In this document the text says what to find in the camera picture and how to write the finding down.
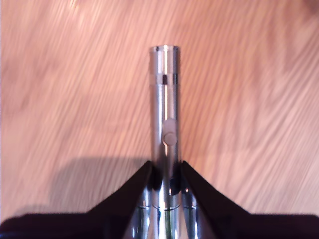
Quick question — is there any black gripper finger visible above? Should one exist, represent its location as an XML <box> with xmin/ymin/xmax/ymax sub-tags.
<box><xmin>180</xmin><ymin>160</ymin><xmax>250</xmax><ymax>239</ymax></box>
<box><xmin>87</xmin><ymin>160</ymin><xmax>154</xmax><ymax>239</ymax></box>

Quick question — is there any silver metallic laser pointer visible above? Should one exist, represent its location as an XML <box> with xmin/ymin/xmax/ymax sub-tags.
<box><xmin>149</xmin><ymin>44</ymin><xmax>181</xmax><ymax>239</ymax></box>

